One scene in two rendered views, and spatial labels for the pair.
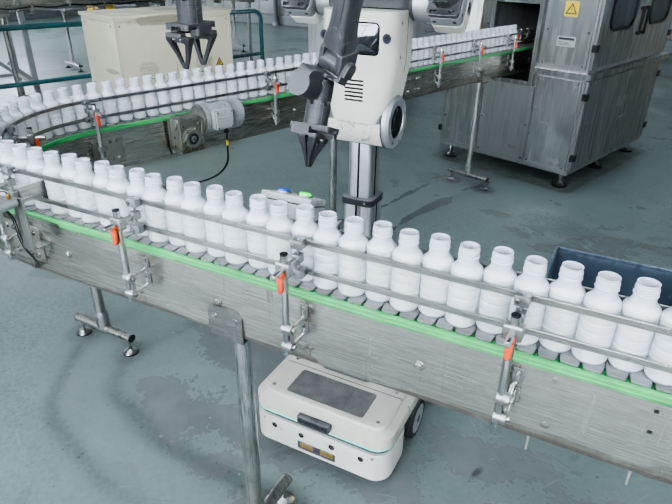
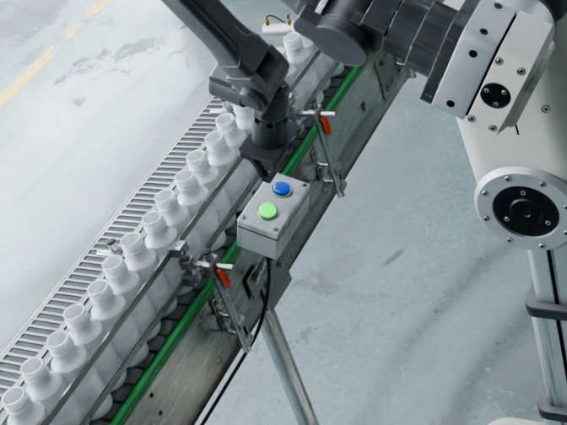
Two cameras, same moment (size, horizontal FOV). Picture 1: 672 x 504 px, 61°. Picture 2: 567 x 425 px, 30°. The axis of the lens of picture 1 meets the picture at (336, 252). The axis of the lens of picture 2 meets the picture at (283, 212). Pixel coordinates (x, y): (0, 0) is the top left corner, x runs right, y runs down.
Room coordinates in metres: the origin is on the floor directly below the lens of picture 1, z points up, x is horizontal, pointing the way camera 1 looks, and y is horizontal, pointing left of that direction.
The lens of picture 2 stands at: (1.58, -1.39, 2.17)
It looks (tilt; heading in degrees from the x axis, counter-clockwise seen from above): 36 degrees down; 100
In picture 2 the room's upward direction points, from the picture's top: 20 degrees counter-clockwise
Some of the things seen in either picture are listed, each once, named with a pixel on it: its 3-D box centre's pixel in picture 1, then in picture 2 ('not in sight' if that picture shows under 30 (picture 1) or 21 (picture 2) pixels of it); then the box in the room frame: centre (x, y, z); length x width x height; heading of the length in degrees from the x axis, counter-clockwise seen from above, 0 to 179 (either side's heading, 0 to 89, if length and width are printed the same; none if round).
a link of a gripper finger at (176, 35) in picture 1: (187, 47); not in sight; (1.38, 0.35, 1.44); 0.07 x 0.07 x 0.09; 63
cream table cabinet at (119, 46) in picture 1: (165, 80); not in sight; (5.27, 1.56, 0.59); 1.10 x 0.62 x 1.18; 135
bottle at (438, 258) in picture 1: (436, 275); (78, 374); (0.96, -0.20, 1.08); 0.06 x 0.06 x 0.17
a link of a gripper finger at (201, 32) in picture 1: (197, 45); not in sight; (1.42, 0.33, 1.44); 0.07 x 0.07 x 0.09; 63
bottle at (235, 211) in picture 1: (236, 227); (209, 190); (1.17, 0.23, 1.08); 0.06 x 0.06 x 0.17
